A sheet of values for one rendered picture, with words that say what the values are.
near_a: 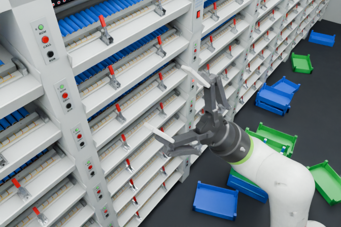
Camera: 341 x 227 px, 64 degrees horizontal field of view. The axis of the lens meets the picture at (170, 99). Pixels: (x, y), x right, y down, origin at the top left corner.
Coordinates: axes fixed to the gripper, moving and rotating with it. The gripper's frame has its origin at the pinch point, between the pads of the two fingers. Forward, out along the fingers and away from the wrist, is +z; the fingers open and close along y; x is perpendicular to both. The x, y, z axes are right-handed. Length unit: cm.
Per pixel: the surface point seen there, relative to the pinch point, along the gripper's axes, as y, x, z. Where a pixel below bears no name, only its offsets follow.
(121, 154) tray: -29, -59, -42
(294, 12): 156, -129, -179
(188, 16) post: 39, -58, -30
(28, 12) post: -0.7, -31.1, 24.0
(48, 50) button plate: -5.7, -34.5, 14.9
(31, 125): -29, -46, 4
